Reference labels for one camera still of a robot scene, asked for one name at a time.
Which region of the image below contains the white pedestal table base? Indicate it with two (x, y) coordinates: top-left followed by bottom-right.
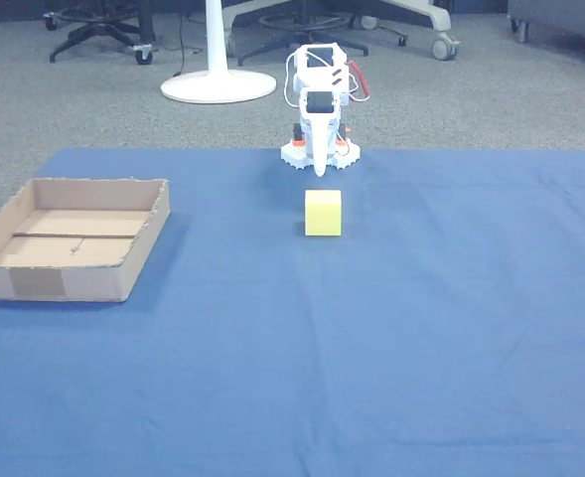
(160, 0), (278, 105)

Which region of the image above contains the white office chair base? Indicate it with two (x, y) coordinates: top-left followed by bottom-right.
(220, 0), (463, 63)

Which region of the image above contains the grey cabinet on casters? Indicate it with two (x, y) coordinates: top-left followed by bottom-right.
(507, 0), (585, 46)

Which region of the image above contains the black ring stool base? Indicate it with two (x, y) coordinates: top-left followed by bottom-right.
(236, 0), (370, 68)

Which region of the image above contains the black office chair base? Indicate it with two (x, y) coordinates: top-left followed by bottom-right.
(42, 0), (157, 67)

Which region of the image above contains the shallow cardboard box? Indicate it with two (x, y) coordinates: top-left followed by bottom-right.
(0, 177), (172, 304)

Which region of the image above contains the yellow foam block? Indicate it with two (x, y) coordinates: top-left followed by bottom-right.
(304, 189), (344, 238)

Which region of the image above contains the blue table cloth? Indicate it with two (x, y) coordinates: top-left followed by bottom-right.
(0, 147), (585, 477)

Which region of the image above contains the thin black floor cable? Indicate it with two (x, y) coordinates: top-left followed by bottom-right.
(171, 8), (197, 80)

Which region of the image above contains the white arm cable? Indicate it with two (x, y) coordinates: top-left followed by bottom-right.
(283, 53), (299, 109)

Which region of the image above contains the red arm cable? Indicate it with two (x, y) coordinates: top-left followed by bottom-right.
(346, 60), (372, 104)

